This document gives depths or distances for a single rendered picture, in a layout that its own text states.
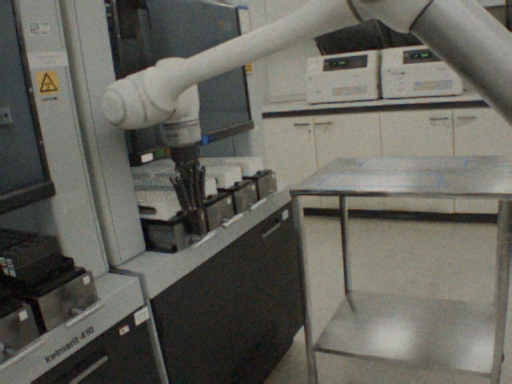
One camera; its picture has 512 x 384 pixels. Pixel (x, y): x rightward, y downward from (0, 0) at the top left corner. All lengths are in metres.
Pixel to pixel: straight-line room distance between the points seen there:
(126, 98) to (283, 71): 3.34
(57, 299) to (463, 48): 0.82
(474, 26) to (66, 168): 0.82
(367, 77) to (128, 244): 2.45
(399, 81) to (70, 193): 2.59
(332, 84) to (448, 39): 2.67
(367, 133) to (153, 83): 2.53
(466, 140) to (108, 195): 2.57
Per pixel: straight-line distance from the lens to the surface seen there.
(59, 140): 1.00
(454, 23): 0.70
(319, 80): 3.38
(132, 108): 0.90
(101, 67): 1.10
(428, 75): 3.19
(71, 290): 0.92
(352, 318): 1.64
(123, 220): 1.12
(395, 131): 3.25
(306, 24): 0.93
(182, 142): 1.07
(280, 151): 3.57
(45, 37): 1.01
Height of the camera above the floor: 1.14
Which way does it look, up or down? 14 degrees down
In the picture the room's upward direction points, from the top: 7 degrees counter-clockwise
